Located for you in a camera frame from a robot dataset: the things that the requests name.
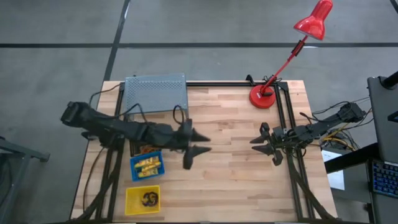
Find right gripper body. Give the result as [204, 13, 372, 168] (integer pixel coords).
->
[269, 125, 290, 148]

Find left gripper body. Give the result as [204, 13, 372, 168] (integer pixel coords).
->
[163, 123, 193, 151]

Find black mesh basket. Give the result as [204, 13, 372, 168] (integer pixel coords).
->
[129, 140, 162, 157]

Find blue plastic basket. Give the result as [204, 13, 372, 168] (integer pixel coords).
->
[129, 150, 166, 183]

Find red desk lamp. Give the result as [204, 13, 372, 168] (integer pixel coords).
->
[248, 0, 335, 110]

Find black desk beam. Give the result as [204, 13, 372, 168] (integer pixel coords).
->
[324, 142, 381, 174]

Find grey perforated metal shelf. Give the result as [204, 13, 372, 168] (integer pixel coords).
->
[123, 73, 190, 121]

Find white paper sheet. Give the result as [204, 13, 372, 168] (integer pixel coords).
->
[321, 150, 346, 191]

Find yellow plastic basket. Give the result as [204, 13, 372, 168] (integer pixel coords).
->
[124, 185, 162, 217]

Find grey side table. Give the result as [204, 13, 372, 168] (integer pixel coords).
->
[367, 75, 398, 164]

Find backlit black keyboard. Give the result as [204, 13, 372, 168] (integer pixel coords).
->
[371, 159, 398, 199]

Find black pole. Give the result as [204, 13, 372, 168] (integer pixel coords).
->
[381, 70, 398, 90]

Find grey metal stand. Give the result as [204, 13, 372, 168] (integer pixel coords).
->
[0, 136, 51, 224]

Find yellow and black cable bundle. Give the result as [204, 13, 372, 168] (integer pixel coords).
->
[313, 124, 358, 152]

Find thin black cable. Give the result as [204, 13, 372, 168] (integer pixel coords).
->
[88, 84, 123, 106]

